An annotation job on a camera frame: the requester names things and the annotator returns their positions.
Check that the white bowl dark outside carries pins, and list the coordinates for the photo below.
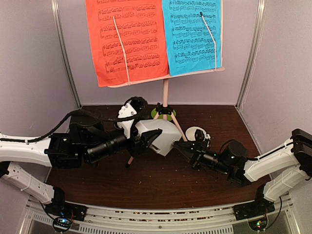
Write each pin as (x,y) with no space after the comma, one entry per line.
(190,133)

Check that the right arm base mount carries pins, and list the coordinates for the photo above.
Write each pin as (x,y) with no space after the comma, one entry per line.
(255,213)

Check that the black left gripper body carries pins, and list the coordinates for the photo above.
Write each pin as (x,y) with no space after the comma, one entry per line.
(137,146)

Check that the aluminium front rail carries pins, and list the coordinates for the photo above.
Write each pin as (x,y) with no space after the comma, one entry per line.
(206,220)

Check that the pink music stand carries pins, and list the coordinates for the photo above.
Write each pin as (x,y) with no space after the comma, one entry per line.
(165,48)

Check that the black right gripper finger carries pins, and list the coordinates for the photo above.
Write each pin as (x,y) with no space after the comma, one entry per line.
(188,154)
(187,145)

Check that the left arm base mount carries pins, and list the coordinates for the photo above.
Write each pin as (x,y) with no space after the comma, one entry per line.
(64,217)

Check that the grey metronome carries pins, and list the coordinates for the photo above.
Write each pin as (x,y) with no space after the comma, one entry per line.
(163,144)

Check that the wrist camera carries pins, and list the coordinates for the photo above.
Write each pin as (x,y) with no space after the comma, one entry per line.
(133,109)
(203,137)

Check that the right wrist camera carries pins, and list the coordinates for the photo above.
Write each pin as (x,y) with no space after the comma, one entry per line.
(203,137)

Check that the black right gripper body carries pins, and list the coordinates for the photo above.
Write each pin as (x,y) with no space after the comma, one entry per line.
(199,153)

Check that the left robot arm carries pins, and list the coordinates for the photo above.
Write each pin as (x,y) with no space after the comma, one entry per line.
(82,144)

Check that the red sheet music mat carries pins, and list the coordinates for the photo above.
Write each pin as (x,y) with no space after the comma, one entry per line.
(127,39)

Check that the blue cloth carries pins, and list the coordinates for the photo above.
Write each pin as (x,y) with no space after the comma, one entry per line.
(192,36)

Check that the green plate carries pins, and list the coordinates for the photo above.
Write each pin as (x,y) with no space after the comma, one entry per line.
(169,118)

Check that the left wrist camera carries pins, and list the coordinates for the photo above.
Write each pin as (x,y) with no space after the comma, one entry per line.
(133,109)

